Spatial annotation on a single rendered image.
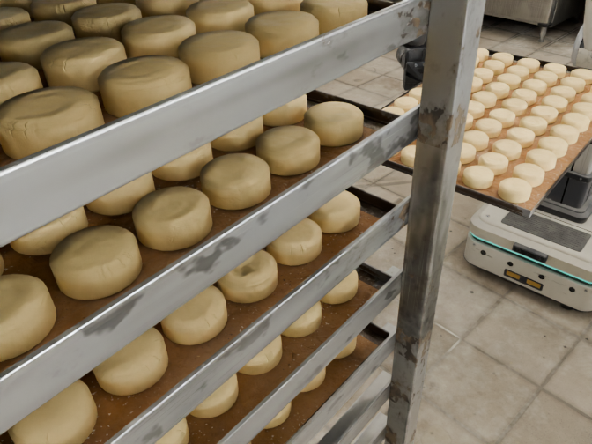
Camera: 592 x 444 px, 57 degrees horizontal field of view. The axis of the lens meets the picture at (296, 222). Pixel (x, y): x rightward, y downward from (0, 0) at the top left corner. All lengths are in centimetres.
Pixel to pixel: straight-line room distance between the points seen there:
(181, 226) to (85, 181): 11
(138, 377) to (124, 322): 9
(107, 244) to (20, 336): 7
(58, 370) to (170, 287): 7
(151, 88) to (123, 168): 6
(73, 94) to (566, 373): 195
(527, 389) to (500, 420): 16
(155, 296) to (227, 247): 5
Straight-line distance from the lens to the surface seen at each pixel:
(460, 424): 188
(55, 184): 25
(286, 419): 58
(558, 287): 223
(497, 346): 211
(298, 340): 53
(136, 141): 26
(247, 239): 34
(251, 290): 43
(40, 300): 32
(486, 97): 125
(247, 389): 50
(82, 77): 35
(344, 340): 52
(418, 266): 55
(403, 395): 70
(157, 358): 39
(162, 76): 31
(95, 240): 35
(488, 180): 97
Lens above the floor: 153
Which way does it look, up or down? 36 degrees down
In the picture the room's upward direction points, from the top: 3 degrees counter-clockwise
